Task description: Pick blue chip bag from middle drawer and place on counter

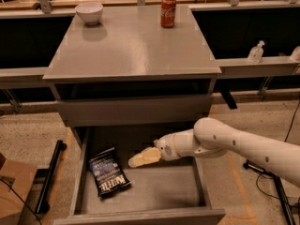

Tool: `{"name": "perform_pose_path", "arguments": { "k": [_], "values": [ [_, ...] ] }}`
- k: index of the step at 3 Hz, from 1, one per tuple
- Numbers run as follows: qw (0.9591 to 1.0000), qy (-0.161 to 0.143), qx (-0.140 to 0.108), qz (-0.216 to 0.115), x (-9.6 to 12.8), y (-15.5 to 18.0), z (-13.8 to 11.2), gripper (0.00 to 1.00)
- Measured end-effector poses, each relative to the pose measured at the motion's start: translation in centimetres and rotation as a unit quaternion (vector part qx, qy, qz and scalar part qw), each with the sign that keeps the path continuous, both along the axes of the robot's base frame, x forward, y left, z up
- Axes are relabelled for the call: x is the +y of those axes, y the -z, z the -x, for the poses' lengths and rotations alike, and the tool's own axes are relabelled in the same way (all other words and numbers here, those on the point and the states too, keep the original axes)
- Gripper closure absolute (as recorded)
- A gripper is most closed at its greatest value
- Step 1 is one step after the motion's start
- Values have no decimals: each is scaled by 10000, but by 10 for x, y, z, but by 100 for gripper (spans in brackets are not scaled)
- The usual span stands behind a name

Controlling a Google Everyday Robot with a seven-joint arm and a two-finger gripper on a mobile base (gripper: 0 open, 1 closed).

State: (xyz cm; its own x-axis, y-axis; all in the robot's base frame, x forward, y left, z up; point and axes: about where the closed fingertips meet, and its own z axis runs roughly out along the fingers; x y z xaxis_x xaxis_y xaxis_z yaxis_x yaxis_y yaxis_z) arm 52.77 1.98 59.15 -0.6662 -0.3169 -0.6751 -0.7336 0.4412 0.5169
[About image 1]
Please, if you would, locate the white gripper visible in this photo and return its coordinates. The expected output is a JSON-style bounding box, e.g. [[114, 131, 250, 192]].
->
[[128, 134, 179, 168]]

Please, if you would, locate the blue Kettle chip bag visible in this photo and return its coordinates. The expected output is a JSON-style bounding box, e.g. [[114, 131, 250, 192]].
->
[[88, 147, 130, 197]]

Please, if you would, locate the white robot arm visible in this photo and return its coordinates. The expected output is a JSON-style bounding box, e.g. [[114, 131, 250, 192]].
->
[[128, 117, 300, 187]]

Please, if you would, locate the open grey middle drawer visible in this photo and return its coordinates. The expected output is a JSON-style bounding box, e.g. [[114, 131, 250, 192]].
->
[[53, 124, 225, 225]]

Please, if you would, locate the closed grey top drawer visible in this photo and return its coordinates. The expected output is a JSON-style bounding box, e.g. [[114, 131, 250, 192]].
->
[[56, 95, 213, 127]]

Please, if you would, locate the grey drawer cabinet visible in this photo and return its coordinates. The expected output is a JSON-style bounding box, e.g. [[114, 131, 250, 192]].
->
[[50, 6, 216, 141]]

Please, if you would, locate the black stand base right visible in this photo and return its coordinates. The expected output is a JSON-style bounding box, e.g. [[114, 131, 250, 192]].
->
[[243, 160, 296, 225]]

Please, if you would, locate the black bar stand left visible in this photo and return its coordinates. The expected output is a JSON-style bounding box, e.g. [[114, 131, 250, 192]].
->
[[35, 140, 67, 215]]

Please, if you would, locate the brown cardboard box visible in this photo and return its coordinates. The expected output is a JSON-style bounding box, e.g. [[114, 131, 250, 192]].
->
[[0, 153, 38, 225]]

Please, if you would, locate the red Coca-Cola can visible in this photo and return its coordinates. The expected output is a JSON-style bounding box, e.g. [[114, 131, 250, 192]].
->
[[160, 0, 176, 28]]

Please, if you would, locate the white ceramic bowl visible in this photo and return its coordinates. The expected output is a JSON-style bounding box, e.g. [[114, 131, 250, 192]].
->
[[75, 2, 104, 24]]

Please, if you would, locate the black cable left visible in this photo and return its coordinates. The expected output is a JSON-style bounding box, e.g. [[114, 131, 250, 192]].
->
[[0, 176, 43, 225]]

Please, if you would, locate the black cable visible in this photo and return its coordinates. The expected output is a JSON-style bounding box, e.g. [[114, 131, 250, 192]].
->
[[255, 100, 300, 202], [0, 176, 43, 225]]

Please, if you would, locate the black cable right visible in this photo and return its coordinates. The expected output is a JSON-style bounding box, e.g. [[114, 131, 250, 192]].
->
[[255, 100, 300, 202]]

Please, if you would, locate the grey metal rail shelf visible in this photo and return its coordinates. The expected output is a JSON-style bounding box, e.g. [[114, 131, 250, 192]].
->
[[0, 56, 299, 89]]

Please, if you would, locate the white object on rail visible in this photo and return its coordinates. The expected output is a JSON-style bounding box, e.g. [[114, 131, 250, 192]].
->
[[290, 46, 300, 63]]

